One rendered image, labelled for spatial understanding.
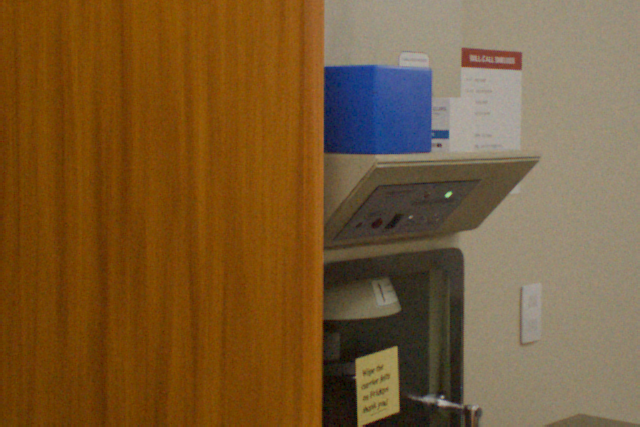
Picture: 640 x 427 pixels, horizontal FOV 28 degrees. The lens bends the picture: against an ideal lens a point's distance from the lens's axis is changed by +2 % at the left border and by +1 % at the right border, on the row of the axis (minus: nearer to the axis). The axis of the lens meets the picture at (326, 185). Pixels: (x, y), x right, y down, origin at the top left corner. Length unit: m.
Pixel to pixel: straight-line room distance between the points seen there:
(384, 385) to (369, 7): 0.43
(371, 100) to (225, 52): 0.15
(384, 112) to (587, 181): 1.52
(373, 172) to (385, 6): 0.26
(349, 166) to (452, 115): 0.19
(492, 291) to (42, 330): 1.16
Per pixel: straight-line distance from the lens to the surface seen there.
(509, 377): 2.55
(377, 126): 1.27
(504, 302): 2.51
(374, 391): 1.45
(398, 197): 1.35
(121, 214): 1.40
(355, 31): 1.41
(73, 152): 1.45
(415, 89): 1.32
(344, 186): 1.28
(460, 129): 1.43
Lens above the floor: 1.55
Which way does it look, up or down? 3 degrees down
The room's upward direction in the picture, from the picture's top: straight up
